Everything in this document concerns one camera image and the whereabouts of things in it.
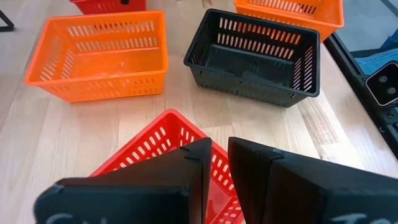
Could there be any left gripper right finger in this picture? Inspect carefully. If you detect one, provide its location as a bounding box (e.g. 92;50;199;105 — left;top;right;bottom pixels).
228;136;398;224

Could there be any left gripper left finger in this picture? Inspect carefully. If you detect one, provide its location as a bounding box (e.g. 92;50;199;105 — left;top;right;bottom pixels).
33;137;213;224

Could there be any red slotted plastic basket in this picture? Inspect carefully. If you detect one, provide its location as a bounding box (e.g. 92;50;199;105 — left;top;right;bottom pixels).
68;0;147;16
89;108;246;224

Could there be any orange slotted plastic basket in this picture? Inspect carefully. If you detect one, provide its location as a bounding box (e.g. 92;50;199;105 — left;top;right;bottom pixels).
233;0;345;43
24;10;169;103

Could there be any black slotted plastic basket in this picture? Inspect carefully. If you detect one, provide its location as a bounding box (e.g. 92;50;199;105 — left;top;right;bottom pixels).
183;8;321;108

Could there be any black device at right edge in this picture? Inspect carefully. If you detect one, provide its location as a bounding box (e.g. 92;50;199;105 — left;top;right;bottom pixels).
365;61;398;107

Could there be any person's leg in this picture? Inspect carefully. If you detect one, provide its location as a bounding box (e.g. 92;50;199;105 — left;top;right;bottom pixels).
354;35;398;75

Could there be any long black frame bar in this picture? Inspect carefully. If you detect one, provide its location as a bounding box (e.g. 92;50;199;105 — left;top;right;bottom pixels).
323;30;398;159

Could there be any wooden shelf black metal frame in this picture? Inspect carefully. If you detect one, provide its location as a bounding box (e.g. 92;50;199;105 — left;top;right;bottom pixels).
0;10;16;33

